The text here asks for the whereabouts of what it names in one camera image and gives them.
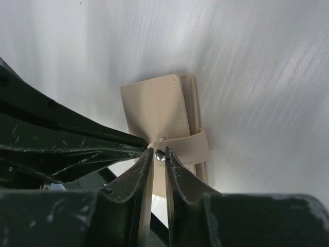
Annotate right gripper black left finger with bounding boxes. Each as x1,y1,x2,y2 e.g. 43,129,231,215
1,148,154,246

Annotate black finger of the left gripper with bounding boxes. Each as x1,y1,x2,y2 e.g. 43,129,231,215
1,114,145,189
1,59,147,149

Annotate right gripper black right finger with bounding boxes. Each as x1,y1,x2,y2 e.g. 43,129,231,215
166,148,328,246

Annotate beige card holder wallet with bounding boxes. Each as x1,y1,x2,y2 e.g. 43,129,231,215
120,74,210,198

